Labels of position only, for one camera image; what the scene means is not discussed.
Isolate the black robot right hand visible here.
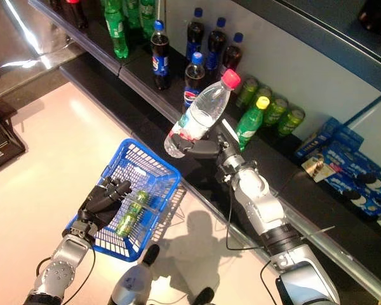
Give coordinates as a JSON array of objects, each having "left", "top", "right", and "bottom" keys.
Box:
[{"left": 173, "top": 125, "right": 239, "bottom": 159}]

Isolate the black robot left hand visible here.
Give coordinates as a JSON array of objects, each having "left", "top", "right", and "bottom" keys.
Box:
[{"left": 77, "top": 176, "right": 133, "bottom": 233}]

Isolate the clear water bottle red cap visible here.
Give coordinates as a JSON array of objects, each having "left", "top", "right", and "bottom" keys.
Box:
[{"left": 163, "top": 69, "right": 242, "bottom": 159}]

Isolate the blue plastic shopping basket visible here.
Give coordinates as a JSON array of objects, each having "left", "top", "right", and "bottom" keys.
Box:
[{"left": 65, "top": 138, "right": 182, "bottom": 263}]

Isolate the green Sprite bottle yellow cap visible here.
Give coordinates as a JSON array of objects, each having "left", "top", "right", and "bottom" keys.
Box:
[
  {"left": 138, "top": 0, "right": 159, "bottom": 39},
  {"left": 104, "top": 0, "right": 130, "bottom": 60},
  {"left": 234, "top": 95, "right": 271, "bottom": 153},
  {"left": 124, "top": 0, "right": 144, "bottom": 30}
]

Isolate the black store shelf board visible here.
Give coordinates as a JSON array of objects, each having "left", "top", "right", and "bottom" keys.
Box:
[
  {"left": 233, "top": 0, "right": 381, "bottom": 98},
  {"left": 28, "top": 0, "right": 125, "bottom": 77},
  {"left": 117, "top": 18, "right": 309, "bottom": 233},
  {"left": 126, "top": 104, "right": 293, "bottom": 274},
  {"left": 59, "top": 56, "right": 140, "bottom": 134},
  {"left": 272, "top": 133, "right": 381, "bottom": 305}
]

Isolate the small chocolate picture snack box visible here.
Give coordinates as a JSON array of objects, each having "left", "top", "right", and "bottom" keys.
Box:
[{"left": 301, "top": 156, "right": 335, "bottom": 182}]

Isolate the dark low display platform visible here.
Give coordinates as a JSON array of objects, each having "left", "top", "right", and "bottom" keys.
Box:
[{"left": 0, "top": 95, "right": 29, "bottom": 176}]

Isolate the blue Oreo biscuit box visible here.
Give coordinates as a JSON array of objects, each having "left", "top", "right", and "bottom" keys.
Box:
[
  {"left": 331, "top": 126, "right": 381, "bottom": 204},
  {"left": 322, "top": 158, "right": 381, "bottom": 218}
]

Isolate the Coca-Cola bottle red cap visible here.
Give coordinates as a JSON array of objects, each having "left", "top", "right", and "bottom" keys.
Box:
[{"left": 62, "top": 0, "right": 90, "bottom": 31}]

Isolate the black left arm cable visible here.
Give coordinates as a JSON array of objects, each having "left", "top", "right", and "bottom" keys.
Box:
[{"left": 36, "top": 247, "right": 97, "bottom": 305}]

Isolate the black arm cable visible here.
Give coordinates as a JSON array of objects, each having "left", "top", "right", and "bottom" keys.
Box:
[
  {"left": 36, "top": 247, "right": 97, "bottom": 305},
  {"left": 225, "top": 187, "right": 274, "bottom": 287}
]

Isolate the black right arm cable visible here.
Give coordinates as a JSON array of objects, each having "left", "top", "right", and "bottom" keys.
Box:
[{"left": 225, "top": 187, "right": 274, "bottom": 287}]

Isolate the glossy brown wall panel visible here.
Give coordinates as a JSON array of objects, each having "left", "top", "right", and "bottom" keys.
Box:
[{"left": 0, "top": 0, "right": 83, "bottom": 96}]

